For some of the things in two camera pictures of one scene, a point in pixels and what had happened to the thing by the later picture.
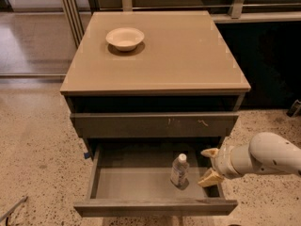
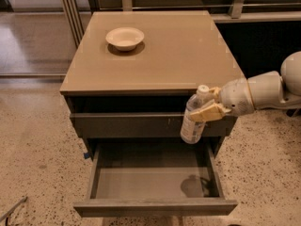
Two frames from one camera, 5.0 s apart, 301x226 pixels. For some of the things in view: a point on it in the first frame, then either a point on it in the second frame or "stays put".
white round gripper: (223, 163) → (235, 98)
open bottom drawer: (134, 180) stays put
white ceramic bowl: (125, 39) stays put
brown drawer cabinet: (181, 92) stays put
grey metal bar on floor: (23, 200) stays put
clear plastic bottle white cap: (180, 171) → (193, 131)
